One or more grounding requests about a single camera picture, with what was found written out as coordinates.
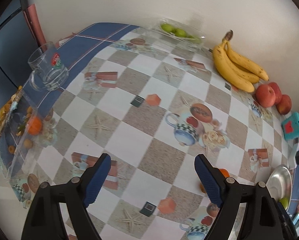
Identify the red peach right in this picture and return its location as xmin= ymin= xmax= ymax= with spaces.
xmin=276 ymin=94 xmax=292 ymax=115

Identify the yellow banana bunch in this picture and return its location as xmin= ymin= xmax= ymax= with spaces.
xmin=212 ymin=30 xmax=269 ymax=93

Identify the teal toy box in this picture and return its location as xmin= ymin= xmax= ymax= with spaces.
xmin=281 ymin=112 xmax=299 ymax=140

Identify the red peach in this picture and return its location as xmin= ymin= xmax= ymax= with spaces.
xmin=255 ymin=85 xmax=276 ymax=108
xmin=268 ymin=82 xmax=282 ymax=105
xmin=276 ymin=94 xmax=292 ymax=115

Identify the clear plastic fruit container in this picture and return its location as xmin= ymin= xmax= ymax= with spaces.
xmin=151 ymin=18 xmax=205 ymax=49

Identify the patterned tablecloth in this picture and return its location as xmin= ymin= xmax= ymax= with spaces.
xmin=0 ymin=23 xmax=292 ymax=239

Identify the silver metal plate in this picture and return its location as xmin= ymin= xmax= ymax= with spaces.
xmin=266 ymin=165 xmax=292 ymax=207

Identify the green fruit on plate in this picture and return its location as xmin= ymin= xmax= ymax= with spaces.
xmin=279 ymin=197 xmax=289 ymax=210

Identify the orange tangerine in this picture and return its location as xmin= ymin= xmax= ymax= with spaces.
xmin=200 ymin=184 xmax=206 ymax=193
xmin=220 ymin=168 xmax=230 ymax=178

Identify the red peach middle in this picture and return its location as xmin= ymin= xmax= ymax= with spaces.
xmin=268 ymin=82 xmax=282 ymax=105

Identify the clear plastic box left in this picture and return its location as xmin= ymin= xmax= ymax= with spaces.
xmin=0 ymin=89 xmax=43 ymax=180

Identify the glass mug with logo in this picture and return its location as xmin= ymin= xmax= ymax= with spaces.
xmin=27 ymin=42 xmax=69 ymax=92

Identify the red peach front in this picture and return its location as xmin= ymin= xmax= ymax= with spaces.
xmin=255 ymin=85 xmax=276 ymax=108

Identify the tangerine in left box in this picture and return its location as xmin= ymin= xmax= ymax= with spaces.
xmin=27 ymin=116 xmax=43 ymax=135

